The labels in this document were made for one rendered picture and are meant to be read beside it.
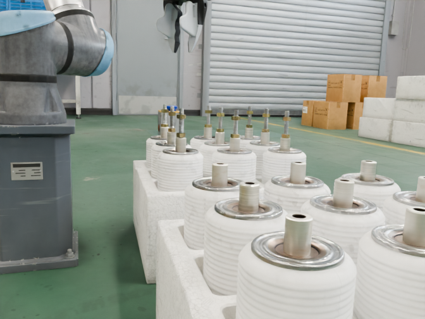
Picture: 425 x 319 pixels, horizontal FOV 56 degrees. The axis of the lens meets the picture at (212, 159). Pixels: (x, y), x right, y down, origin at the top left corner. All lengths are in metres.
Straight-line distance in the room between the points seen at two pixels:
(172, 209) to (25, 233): 0.31
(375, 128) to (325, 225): 3.40
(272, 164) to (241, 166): 0.08
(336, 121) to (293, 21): 2.46
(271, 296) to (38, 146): 0.65
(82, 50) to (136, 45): 4.92
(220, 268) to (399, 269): 0.17
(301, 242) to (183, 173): 0.50
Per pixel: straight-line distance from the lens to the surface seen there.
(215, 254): 0.43
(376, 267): 0.38
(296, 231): 0.33
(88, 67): 1.00
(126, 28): 5.88
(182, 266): 0.48
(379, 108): 3.85
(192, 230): 0.54
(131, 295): 0.81
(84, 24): 1.01
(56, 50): 0.93
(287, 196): 0.56
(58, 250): 0.94
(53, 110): 0.91
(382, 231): 0.42
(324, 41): 6.93
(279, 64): 6.49
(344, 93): 4.66
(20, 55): 0.90
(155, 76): 5.89
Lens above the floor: 0.38
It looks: 10 degrees down
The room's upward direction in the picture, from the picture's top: 2 degrees clockwise
